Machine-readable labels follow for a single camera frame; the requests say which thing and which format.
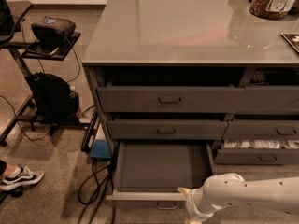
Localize black floor cables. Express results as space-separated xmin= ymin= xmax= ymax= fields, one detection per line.
xmin=76 ymin=159 xmax=117 ymax=224

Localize black metal cart stand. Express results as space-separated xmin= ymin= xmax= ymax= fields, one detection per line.
xmin=0 ymin=1 xmax=99 ymax=152

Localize clear jar of nuts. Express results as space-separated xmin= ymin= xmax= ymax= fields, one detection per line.
xmin=249 ymin=0 xmax=295 ymax=20

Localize grey drawer cabinet with countertop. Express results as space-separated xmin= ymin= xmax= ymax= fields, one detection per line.
xmin=81 ymin=0 xmax=299 ymax=161

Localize grey drawer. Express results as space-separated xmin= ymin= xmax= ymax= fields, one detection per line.
xmin=107 ymin=113 xmax=228 ymax=140
xmin=97 ymin=86 xmax=245 ymax=113
xmin=237 ymin=85 xmax=299 ymax=114
xmin=107 ymin=140 xmax=214 ymax=210
xmin=223 ymin=118 xmax=299 ymax=140
xmin=212 ymin=142 xmax=299 ymax=165

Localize dark framed card on counter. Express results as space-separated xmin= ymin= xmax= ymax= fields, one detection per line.
xmin=281 ymin=33 xmax=299 ymax=54

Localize black backpack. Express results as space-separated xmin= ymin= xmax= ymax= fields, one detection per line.
xmin=26 ymin=73 xmax=79 ymax=123

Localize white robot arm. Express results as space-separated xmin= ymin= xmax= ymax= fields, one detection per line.
xmin=178 ymin=173 xmax=299 ymax=224

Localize black pouch on shelf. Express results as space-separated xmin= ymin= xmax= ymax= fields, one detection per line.
xmin=31 ymin=16 xmax=76 ymax=45

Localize black and white sneaker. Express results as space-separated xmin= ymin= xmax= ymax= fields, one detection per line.
xmin=0 ymin=166 xmax=44 ymax=191

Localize white packets in drawer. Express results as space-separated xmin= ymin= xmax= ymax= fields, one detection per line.
xmin=224 ymin=140 xmax=299 ymax=149

